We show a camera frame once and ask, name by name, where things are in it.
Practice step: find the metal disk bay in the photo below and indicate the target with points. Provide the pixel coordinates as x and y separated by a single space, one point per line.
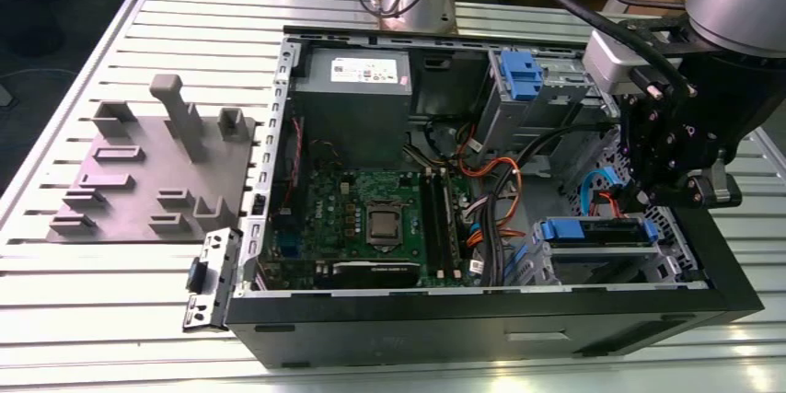
591 251

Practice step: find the hard disk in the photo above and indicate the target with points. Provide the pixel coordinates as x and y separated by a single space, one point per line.
591 232

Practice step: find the CPU socket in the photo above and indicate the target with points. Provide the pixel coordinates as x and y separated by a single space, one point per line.
386 203

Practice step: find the metal drive cage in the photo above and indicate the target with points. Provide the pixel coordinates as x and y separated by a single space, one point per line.
511 126

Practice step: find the blue drive latch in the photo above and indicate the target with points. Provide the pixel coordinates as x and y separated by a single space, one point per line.
521 75

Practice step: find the black chair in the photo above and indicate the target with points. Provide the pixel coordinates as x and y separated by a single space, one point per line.
25 43

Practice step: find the black PC case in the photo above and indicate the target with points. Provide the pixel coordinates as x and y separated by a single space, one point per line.
430 333

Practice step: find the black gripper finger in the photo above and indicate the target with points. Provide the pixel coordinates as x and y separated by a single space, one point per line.
700 190
643 144

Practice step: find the grey power supply unit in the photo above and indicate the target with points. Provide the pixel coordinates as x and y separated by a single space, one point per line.
350 126

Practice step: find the black RAM slot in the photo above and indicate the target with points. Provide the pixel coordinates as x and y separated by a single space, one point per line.
452 227
433 223

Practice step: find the silver CPU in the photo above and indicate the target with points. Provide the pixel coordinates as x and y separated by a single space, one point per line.
385 227

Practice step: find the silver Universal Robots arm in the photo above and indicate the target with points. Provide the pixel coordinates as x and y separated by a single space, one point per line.
418 6

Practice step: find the metal slot bracket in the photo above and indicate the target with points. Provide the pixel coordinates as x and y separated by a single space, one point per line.
216 273

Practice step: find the black graphics card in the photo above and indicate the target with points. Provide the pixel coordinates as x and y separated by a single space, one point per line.
369 273

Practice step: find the green motherboard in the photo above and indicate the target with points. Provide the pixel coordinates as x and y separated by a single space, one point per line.
332 190

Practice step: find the grey parts rack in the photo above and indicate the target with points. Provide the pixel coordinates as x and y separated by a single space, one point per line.
160 172

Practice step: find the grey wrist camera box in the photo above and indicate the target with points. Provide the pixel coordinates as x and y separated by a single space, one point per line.
605 64

